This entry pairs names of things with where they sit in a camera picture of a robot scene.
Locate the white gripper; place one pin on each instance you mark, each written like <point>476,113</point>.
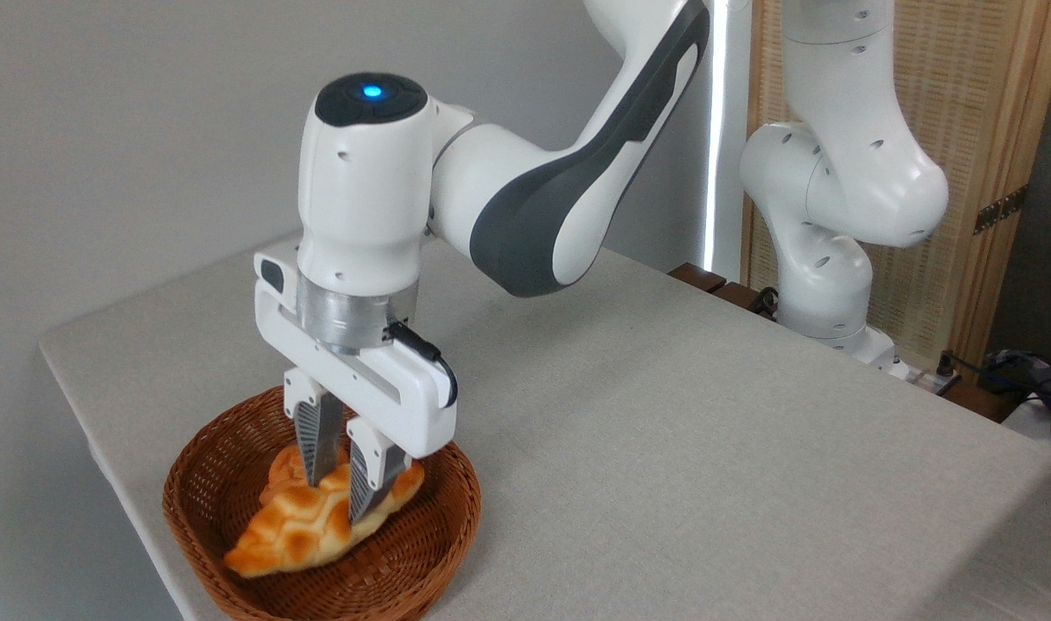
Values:
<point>404,405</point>

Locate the long braided bread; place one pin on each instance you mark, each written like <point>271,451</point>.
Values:
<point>301,530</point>

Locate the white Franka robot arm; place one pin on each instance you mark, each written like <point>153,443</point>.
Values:
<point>361,198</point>

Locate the round orange bread bun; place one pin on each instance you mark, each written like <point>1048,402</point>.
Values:
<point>282,474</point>

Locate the brown wicker basket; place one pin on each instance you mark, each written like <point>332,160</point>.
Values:
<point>215,466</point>

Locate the silver metal wrist flange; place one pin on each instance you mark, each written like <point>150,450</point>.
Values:
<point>344,315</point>

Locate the grey tablecloth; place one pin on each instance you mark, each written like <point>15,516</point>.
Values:
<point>663,431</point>

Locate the white power strip with plug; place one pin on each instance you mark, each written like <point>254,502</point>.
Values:
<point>935,379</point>

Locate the metal screen hinge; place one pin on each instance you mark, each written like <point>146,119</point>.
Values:
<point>999,210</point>

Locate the bamboo folding screen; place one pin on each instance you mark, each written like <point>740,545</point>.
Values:
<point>965,86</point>

